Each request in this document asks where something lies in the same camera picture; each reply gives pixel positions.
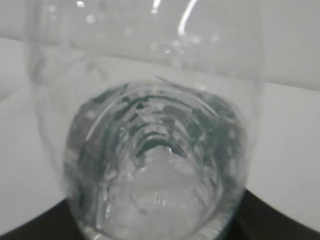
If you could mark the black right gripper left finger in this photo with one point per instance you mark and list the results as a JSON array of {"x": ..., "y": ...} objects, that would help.
[{"x": 56, "y": 223}]

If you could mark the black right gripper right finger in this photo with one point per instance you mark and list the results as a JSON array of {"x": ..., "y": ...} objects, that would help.
[{"x": 256, "y": 220}]

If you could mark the clear green-label water bottle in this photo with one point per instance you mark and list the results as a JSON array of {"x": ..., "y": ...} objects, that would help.
[{"x": 147, "y": 110}]

